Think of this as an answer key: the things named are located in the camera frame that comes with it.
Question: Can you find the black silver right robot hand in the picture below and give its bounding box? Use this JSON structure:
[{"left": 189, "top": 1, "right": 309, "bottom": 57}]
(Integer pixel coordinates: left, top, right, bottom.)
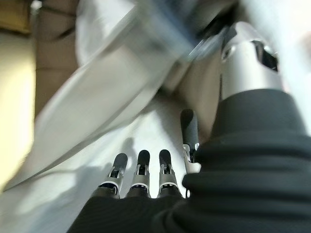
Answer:
[{"left": 65, "top": 21, "right": 311, "bottom": 233}]

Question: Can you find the brown upholstered bed frame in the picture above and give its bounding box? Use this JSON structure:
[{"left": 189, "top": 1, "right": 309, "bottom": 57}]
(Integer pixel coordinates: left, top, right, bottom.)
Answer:
[{"left": 31, "top": 0, "right": 83, "bottom": 117}]

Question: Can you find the white duvet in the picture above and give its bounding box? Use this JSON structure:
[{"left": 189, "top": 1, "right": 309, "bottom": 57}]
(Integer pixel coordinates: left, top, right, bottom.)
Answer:
[{"left": 0, "top": 0, "right": 311, "bottom": 233}]

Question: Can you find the wooden nightstand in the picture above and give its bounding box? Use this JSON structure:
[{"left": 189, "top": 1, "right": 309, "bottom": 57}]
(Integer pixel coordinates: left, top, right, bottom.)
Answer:
[{"left": 0, "top": 0, "right": 33, "bottom": 34}]

